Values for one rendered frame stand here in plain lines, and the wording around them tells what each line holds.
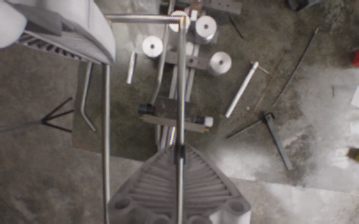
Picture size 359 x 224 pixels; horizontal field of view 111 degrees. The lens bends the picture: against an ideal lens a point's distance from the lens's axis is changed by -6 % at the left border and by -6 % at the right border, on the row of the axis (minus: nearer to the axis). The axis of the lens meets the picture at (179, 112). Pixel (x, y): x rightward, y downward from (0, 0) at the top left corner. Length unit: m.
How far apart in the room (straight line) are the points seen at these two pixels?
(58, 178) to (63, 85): 1.03
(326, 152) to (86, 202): 2.05
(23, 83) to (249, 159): 2.09
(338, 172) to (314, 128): 0.20
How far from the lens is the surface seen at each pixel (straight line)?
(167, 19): 0.20
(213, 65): 0.36
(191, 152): 0.16
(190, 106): 0.27
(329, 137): 0.69
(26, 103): 2.08
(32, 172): 2.27
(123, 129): 0.48
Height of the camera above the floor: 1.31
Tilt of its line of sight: 84 degrees down
